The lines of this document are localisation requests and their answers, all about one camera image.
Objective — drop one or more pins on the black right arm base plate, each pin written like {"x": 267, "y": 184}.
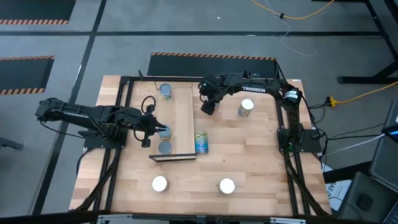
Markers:
{"x": 308, "y": 144}

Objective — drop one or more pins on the black and silver crossbar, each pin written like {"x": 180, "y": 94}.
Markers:
{"x": 199, "y": 219}

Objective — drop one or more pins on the wooden shelf with black frame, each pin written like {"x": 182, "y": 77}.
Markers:
{"x": 185, "y": 124}

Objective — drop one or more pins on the dark laptop with blue screen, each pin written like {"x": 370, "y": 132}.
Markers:
{"x": 392, "y": 118}

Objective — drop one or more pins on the yellow power plug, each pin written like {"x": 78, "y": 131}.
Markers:
{"x": 331, "y": 100}

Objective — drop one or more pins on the peaches can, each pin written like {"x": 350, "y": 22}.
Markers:
{"x": 247, "y": 104}

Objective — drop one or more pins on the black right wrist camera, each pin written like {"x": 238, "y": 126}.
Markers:
{"x": 207, "y": 108}

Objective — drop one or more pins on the black desk leg frame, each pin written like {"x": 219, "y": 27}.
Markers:
{"x": 367, "y": 80}

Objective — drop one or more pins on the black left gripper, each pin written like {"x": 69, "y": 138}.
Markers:
{"x": 140, "y": 121}

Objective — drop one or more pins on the black metal table frame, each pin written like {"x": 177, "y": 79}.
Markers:
{"x": 180, "y": 79}

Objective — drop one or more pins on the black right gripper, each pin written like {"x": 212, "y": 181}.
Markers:
{"x": 214, "y": 85}

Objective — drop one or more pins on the grey metal stand foot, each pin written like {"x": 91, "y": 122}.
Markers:
{"x": 9, "y": 143}

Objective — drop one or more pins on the blue cherries can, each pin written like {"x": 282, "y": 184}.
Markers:
{"x": 201, "y": 143}

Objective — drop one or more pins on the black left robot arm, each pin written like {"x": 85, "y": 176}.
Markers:
{"x": 77, "y": 113}

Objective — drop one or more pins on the mixed fruit can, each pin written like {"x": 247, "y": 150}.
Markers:
{"x": 165, "y": 89}

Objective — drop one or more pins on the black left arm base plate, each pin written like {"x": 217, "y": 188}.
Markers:
{"x": 96, "y": 143}

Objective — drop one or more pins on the dark grey equipment case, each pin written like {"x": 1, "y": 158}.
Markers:
{"x": 385, "y": 165}

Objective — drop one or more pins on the white printed paper sheet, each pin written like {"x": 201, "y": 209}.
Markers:
{"x": 334, "y": 194}

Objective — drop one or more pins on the black case with round knob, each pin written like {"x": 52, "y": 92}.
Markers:
{"x": 357, "y": 193}

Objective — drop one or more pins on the black desk foot bar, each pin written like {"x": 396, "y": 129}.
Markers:
{"x": 342, "y": 174}

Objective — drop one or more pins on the large white-lidded tin can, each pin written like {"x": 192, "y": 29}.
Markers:
{"x": 160, "y": 183}

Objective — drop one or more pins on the large green label can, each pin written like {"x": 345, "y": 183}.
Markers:
{"x": 226, "y": 186}

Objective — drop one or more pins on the pineapple rings can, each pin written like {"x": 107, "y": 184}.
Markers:
{"x": 165, "y": 147}

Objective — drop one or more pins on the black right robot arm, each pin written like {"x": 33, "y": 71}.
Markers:
{"x": 253, "y": 89}

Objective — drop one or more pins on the black hazard-striped floor mat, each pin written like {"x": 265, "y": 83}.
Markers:
{"x": 21, "y": 74}
{"x": 186, "y": 67}
{"x": 31, "y": 9}

